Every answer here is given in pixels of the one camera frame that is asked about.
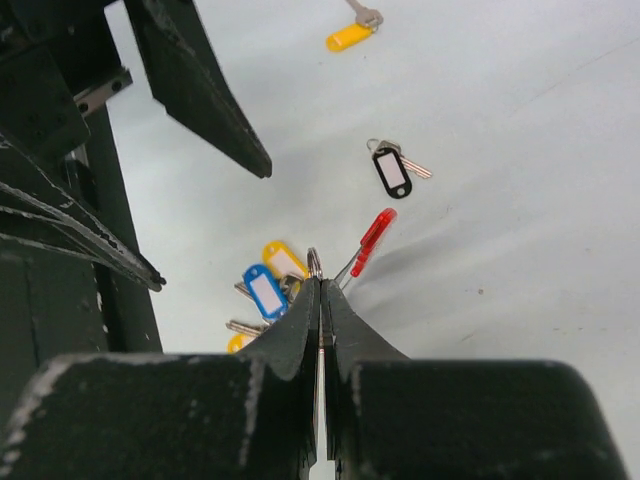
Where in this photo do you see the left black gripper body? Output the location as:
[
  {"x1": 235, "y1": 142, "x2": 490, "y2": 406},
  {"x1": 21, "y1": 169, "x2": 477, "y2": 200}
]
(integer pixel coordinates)
[{"x1": 1, "y1": 1, "x2": 132, "y2": 159}]

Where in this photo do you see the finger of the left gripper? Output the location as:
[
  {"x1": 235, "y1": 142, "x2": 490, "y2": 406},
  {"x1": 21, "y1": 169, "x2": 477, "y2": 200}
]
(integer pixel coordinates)
[
  {"x1": 1, "y1": 138, "x2": 166, "y2": 292},
  {"x1": 125, "y1": 1, "x2": 272, "y2": 178}
]

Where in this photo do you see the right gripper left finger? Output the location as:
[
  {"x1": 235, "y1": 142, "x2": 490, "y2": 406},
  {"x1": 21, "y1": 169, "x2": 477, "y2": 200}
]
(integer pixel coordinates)
[{"x1": 1, "y1": 279, "x2": 320, "y2": 479}]

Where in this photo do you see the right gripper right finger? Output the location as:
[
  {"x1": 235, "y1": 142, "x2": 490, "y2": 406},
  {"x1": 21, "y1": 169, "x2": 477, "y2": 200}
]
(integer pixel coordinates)
[{"x1": 322, "y1": 280, "x2": 628, "y2": 479}]

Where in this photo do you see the red-handled metal key holder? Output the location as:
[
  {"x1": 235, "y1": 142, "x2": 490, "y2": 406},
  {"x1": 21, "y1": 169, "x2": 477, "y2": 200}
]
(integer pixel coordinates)
[{"x1": 334, "y1": 207, "x2": 398, "y2": 289}]

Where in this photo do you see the key with black tag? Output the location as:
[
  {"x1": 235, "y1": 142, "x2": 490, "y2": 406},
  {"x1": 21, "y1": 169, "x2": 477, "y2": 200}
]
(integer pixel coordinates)
[{"x1": 366, "y1": 138, "x2": 432, "y2": 200}]

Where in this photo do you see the yellow tag on holder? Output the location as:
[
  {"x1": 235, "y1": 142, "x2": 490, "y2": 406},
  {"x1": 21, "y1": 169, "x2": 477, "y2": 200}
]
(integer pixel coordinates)
[
  {"x1": 262, "y1": 241, "x2": 308, "y2": 301},
  {"x1": 225, "y1": 320, "x2": 266, "y2": 354}
]

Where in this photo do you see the blue tag on holder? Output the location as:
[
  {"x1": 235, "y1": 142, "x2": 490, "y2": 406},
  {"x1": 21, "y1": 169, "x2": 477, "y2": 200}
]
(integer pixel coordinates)
[{"x1": 235, "y1": 263, "x2": 289, "y2": 322}]

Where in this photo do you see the key with yellow tag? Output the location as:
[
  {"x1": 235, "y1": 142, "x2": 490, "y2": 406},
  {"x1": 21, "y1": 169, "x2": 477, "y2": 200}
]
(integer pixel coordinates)
[{"x1": 325, "y1": 0, "x2": 384, "y2": 53}]

